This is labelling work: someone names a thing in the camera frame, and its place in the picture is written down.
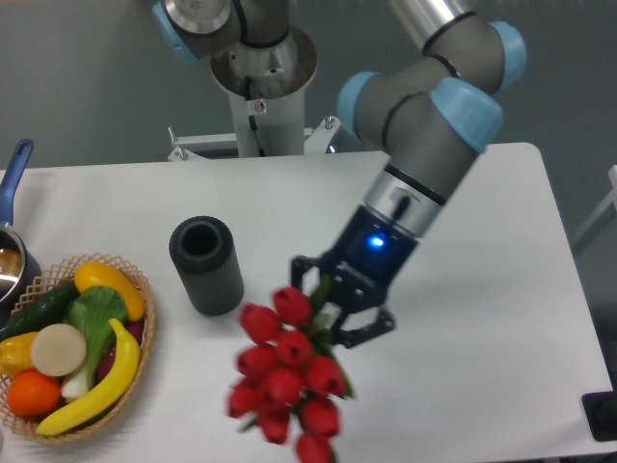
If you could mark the green bok choy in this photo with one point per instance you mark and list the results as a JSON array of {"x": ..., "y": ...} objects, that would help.
[{"x": 90, "y": 314}]

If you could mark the woven wicker basket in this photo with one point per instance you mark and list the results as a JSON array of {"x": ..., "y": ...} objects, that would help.
[{"x": 57, "y": 275}]

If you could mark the white frame at right edge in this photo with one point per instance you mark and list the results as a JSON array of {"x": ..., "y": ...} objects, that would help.
[{"x": 597, "y": 220}]

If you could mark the orange fruit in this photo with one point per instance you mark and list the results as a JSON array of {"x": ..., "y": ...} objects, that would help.
[{"x": 33, "y": 394}]

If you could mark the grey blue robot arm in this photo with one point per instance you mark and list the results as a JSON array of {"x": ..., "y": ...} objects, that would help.
[{"x": 432, "y": 119}]

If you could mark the yellow lemon squash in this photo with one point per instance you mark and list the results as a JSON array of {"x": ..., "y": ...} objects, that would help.
[{"x": 95, "y": 273}]

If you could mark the dark green cucumber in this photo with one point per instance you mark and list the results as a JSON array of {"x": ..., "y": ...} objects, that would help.
[{"x": 49, "y": 308}]

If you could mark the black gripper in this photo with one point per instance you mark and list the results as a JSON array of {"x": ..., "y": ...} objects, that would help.
[{"x": 357, "y": 272}]

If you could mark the red tulip bouquet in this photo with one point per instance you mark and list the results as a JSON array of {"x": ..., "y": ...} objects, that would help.
[{"x": 289, "y": 373}]

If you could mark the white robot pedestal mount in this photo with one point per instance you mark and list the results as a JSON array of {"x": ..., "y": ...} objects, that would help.
[{"x": 266, "y": 93}]

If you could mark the dark red vegetable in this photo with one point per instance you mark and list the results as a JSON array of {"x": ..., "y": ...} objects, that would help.
[{"x": 136, "y": 329}]

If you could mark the yellow bell pepper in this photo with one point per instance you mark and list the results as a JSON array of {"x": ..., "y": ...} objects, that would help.
[{"x": 15, "y": 354}]

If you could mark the beige round disc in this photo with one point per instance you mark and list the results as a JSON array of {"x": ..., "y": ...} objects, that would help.
[{"x": 58, "y": 350}]

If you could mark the yellow banana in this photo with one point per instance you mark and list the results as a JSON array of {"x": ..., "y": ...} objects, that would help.
[{"x": 104, "y": 394}]

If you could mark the black device at table edge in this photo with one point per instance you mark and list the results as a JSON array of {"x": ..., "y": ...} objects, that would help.
[{"x": 600, "y": 412}]

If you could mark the blue handled saucepan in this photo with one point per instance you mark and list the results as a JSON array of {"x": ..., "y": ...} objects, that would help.
[{"x": 18, "y": 267}]

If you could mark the dark grey ribbed vase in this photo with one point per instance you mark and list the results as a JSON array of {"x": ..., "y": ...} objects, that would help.
[{"x": 203, "y": 252}]

